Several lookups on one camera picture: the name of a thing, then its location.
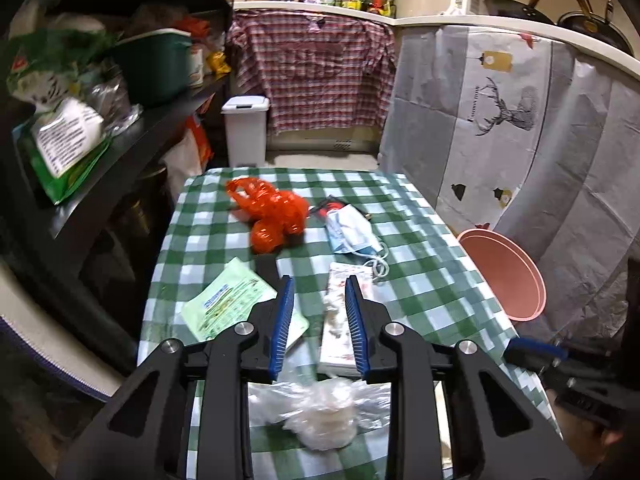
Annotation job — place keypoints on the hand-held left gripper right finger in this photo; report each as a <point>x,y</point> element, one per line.
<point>356,325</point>

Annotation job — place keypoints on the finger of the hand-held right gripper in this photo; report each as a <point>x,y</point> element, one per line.
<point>530,349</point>

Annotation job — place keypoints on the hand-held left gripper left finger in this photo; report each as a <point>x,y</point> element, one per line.
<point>282,325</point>

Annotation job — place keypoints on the white milk carton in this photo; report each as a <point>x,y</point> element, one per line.
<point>335,320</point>

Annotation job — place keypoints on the pink plastic basin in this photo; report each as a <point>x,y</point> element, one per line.
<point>500,275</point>

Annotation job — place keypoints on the blue face mask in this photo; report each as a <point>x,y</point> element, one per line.
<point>350,232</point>

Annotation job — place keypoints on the clear plastic bag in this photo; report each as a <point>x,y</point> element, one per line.
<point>320,415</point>

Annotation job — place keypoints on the white trash bin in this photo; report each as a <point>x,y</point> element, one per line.
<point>245,135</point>

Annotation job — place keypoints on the person's right hand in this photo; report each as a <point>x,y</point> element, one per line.
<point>590,437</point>

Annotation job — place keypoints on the green wet wipe packet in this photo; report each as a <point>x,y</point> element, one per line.
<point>225,295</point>

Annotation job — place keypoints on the green checkered tablecloth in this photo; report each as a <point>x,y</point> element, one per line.
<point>400,260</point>

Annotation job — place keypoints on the black and red sachet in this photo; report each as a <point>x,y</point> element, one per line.
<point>324,207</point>

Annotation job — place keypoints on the white sack with red print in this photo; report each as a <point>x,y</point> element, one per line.
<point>182,160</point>

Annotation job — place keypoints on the orange sack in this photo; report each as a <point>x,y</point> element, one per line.
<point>200,140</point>

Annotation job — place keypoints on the grey deer print cloth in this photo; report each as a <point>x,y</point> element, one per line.
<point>500,135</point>

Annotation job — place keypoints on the black storage shelf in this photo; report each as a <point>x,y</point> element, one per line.
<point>150,125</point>

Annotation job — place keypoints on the red plaid shirt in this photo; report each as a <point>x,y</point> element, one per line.
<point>310,70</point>

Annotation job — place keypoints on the yellow packet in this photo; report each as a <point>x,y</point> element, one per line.
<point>216,62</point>

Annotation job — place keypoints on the white jar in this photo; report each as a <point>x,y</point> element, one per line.
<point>196,65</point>

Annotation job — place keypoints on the clear bag on shelf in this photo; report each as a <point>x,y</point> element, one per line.
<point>117,105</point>

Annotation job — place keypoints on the green bag with white label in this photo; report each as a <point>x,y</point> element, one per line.
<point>65,145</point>

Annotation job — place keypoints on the green storage box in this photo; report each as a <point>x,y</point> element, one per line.
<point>150,70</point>

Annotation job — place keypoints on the orange packet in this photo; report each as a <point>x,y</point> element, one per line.
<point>195,27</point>

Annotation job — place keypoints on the black wok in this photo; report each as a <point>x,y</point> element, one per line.
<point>595,22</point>

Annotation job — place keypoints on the green and white food bag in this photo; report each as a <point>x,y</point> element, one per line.
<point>50,70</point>

